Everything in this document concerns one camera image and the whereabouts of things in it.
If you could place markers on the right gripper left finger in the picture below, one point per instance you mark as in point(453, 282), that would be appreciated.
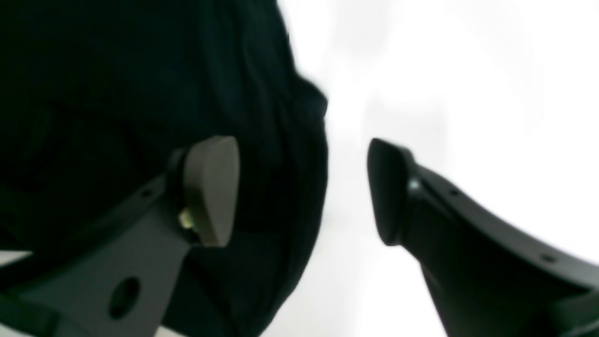
point(116, 278)

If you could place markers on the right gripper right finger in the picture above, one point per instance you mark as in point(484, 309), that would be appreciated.
point(485, 277)

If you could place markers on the black graphic t-shirt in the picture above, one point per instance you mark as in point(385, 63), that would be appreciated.
point(97, 94)

